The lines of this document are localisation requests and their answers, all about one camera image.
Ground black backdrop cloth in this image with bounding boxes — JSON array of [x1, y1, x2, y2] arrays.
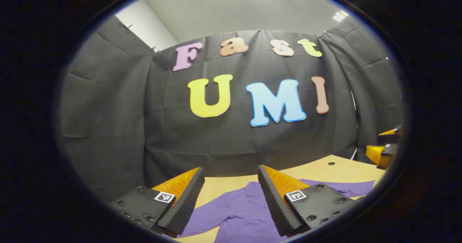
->
[[58, 15, 405, 202]]

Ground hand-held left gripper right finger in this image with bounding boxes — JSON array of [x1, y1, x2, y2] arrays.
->
[[257, 164, 358, 238]]

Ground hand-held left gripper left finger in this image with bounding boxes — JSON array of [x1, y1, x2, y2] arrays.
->
[[108, 166, 205, 238]]

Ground purple button shirt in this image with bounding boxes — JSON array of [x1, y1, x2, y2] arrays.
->
[[179, 179, 376, 243]]

